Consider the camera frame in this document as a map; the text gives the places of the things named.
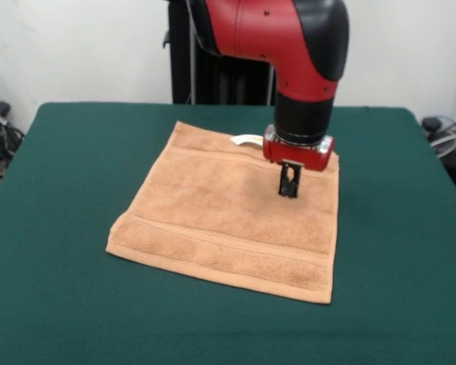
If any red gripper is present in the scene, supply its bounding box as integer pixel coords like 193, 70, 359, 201
261, 124, 336, 200

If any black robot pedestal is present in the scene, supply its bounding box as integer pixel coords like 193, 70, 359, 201
163, 0, 278, 106

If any tan terry towel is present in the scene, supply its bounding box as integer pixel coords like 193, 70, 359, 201
105, 120, 341, 305

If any dark green table cloth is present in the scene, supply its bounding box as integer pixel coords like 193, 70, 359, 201
0, 101, 456, 365

